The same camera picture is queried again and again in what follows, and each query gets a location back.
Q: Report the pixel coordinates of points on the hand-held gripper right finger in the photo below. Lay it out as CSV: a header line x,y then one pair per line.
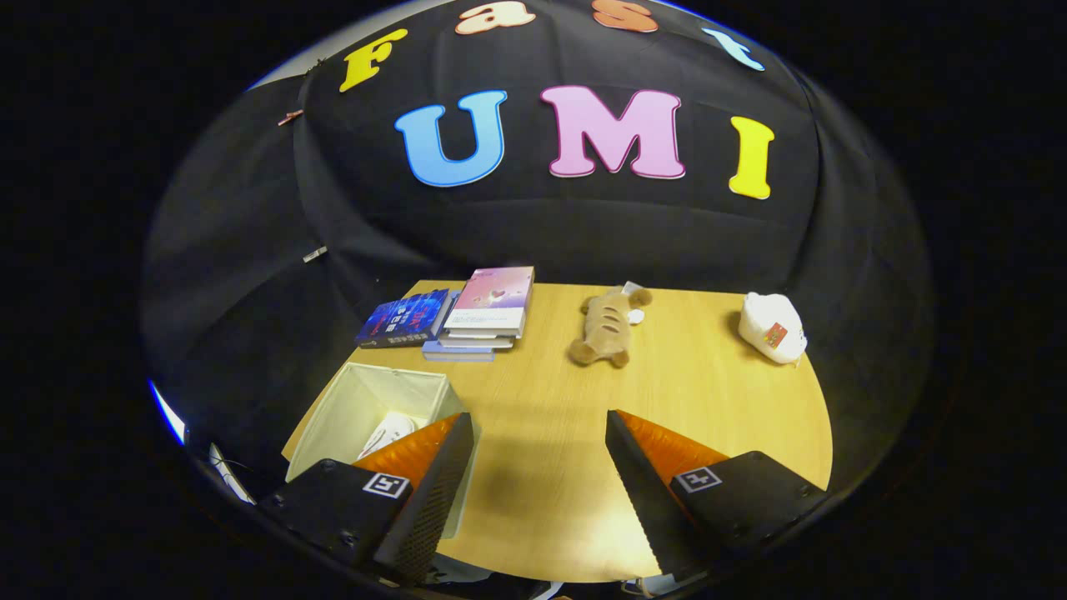
x,y
646,496

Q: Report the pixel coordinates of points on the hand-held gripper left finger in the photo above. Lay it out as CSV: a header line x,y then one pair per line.
x,y
425,508

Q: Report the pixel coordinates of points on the white shoe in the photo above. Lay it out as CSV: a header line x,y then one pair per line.
x,y
390,432

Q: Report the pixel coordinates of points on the pale green fabric storage box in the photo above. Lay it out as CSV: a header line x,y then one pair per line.
x,y
350,417

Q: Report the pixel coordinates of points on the light blue book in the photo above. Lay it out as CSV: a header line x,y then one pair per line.
x,y
457,353

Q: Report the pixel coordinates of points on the tan bread-shaped plush toy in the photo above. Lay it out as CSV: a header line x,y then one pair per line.
x,y
607,329

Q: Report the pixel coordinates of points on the thin white book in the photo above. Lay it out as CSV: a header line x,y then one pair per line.
x,y
475,341

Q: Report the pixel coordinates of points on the dark blue book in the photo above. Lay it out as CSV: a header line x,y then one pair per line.
x,y
404,318

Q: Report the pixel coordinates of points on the white device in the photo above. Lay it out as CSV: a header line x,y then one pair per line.
x,y
232,479

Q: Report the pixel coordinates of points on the white plush toy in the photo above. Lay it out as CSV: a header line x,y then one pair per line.
x,y
771,329

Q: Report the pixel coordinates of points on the pink cover book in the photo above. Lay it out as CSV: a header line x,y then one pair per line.
x,y
493,296

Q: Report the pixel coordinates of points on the black backdrop cloth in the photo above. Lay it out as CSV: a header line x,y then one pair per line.
x,y
625,233

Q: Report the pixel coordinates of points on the lit monitor screen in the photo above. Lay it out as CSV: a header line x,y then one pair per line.
x,y
169,417

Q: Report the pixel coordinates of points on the silver clip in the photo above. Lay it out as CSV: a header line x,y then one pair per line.
x,y
314,254

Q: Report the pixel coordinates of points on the pink clip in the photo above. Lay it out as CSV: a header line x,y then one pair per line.
x,y
290,117

